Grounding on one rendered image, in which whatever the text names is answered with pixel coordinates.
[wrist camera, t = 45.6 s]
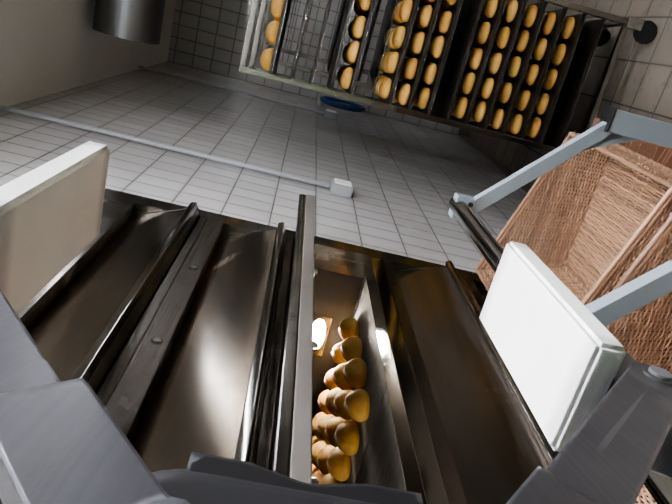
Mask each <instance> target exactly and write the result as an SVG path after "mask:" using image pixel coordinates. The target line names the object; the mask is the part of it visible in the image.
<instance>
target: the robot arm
mask: <svg viewBox="0 0 672 504"><path fill-rule="evenodd" d="M109 154H110V150H109V149H107V145H104V144H100V143H95V142H91V141H88V142H86V143H84V144H82V145H80V146H78V147H77V148H75V149H73V150H71V151H69V152H67V153H65V154H63V155H61V156H59V157H57V158H55V159H53V160H51V161H49V162H47V163H45V164H43V165H41V166H39V167H37V168H35V169H33V170H32V171H30V172H28V173H26V174H24V175H22V176H20V177H18V178H16V179H14V180H12V181H10V182H8V183H6V184H4V185H2V186H0V504H423V499H422V495H421V493H416V492H411V491H405V490H400V489H394V488H389V487H383V486H378V485H372V484H308V483H304V482H301V481H299V480H296V479H293V478H291V477H288V476H285V475H283V474H280V473H277V472H275V471H272V470H270V469H267V468H264V467H262V466H259V465H256V464H254V463H251V462H247V461H241V460H236V459H230V458H225V457H219V456H214V455H209V454H203V453H198V452H191V455H190V459H189V462H188V466H187V469H170V470H162V471H157V472H151V471H150V469H149V468H148V467H147V465H146V464H145V462H144V461H143V459H142V458H141V457H140V455H139V454H138V452H137V451H136V450H135V448H134V447H133V445H132V444H131V443H130V441H129V440H128V438H127V437H126V435H125V434H124V433H123V431H122V430H121V428H120V427H119V426H118V424H117V423H116V421H115V420H114V418H113V417H112V416H111V414H110V413H109V411H108V410H107V409H106V407H105V406H104V404H103V403H102V402H101V400H100V399H99V397H98V396H97V394H96V393H95V392H94V390H93V389H92V387H91V386H90V385H89V384H88V383H87V382H86V381H85V380H84V379H83V378H77V379H72V380H67V381H62V382H61V381H60V379H59V378H58V376H57V375H56V373H55V372H54V370H53V369H52V367H51V366H50V364H49V362H48V361H47V359H46V358H45V356H44V355H43V353H42V352H41V350H40V349H39V347H38V346H37V344H36V343H35V341H34V340H33V338H32V337H31V335H30V334H29V332H28V331H27V329H26V327H25V326H24V324H23V323H22V321H21V320H20V318H19V317H18V315H17V313H18V312H19V311H20V310H21V309H22V308H23V307H24V306H25V305H26V304H27V303H28V302H29V301H30V300H31V299H32V298H33V297H34V296H36V295H37V294H38V293H39V292H40V291H41V290H42V289H43V288H44V287H45V286H46V285H47V284H48V283H49V282H50V281H51V280H52V279H53V278H54V277H55V276H56V275H57V274H58V273H59V272H60V271H61V270H62V269H64V268H65V267H66V266H67V265H68V264H69V263H70V262H71V261H72V260H73V259H74V258H75V257H76V256H77V255H78V254H79V253H80V252H81V251H82V250H83V249H84V248H85V247H86V246H87V245H88V244H89V243H90V242H92V241H93V240H94V239H95V238H96V237H97V236H98V235H99V234H100V226H101V218H102V210H103V202H104V194H105V186H106V178H107V170H108V162H109ZM479 318H480V320H481V322H482V323H483V325H484V327H485V329H486V331H487V332H488V334H489V336H490V338H491V340H492V341H493V343H494V345H495V347H496V349H497V350H498V352H499V354H500V356H501V357H502V359H503V361H504V363H505V365H506V366H507V368H508V370H509V372H510V374H511V375H512V377H513V379H514V381H515V383H516V384H517V386H518V388H519V390H520V392H521V393H522V395H523V397H524V399H525V401H526V402H527V404H528V406H529V408H530V409H531V411H532V413H533V415H534V417H535V418H536V420H537V422H538V424H539V426H540V427H541V429H542V431H543V433H544V435H545V436H546V438H547V440H548V442H549V444H550V445H551V447H552V449H553V451H558V452H559V453H558V454H557V456H556V457H555V458H554V459H553V461H552V462H551V463H550V464H549V466H548V467H547V468H546V469H543V468H542V467H540V466H538V467H537V468H536V469H535V470H534V471H533V472H532V473H531V475H530V476H529V477H528V478H527V479H526V480H525V482H524V483H523V484H522V485H521V486H520V488H519V489H518V490H517V491H516V492H515V493H514V495H513V496H512V497H511V498H510V499H509V501H508V502H507V503H506V504H635V502H636V499H637V497H638V495H639V493H640V491H641V489H642V487H643V485H644V483H645V480H646V478H647V476H648V474H649V472H650V471H652V472H655V473H657V474H660V475H662V476H665V477H667V478H670V479H672V374H671V373H670V372H669V371H667V370H665V369H663V368H661V367H658V366H654V365H649V364H645V363H639V362H636V361H635V360H634V359H633V358H632V357H631V356H630V355H629V353H628V352H627V351H626V350H624V347H623V346H622V345H621V344H620V342H619V341H618V340H617V339H616V338H615V337H614V336H613V335H612V334H611V333H610V332H609V331H608V330H607V329H606V328H605V327H604V326H603V325H602V324H601V323H600V322H599V320H598V319H597V318H596V317H595V316H594V315H593V314H592V313H591V312H590V311H589V310H588V309H587V308H586V307H585V306H584V305H583V304H582V303H581V302H580V301H579V300H578V299H577V297H576V296H575V295H574V294H573V293H572V292H571V291H570V290H569V289H568V288H567V287H566V286H565V285H564V284H563V283H562V282H561V281H560V280H559V279H558V278H557V277H556V275H555V274H554V273H553V272H552V271H551V270H550V269H549V268H548V267H547V266H546V265H545V264H544V263H543V262H542V261H541V260H540V259H539V258H538V257H537V256H536V255H535V254H534V252H533V251H532V250H531V249H530V248H529V247H528V246H527V245H525V244H521V243H517V242H513V241H511V243H509V244H506V247H505V250H504V252H503V255H502V258H501V260H500V263H499V266H498V268H497V271H496V274H495V276H494V279H493V282H492V285H491V287H490V290H489V293H488V295H487V298H486V301H485V303H484V306H483V309H482V311H481V314H480V317H479Z"/></svg>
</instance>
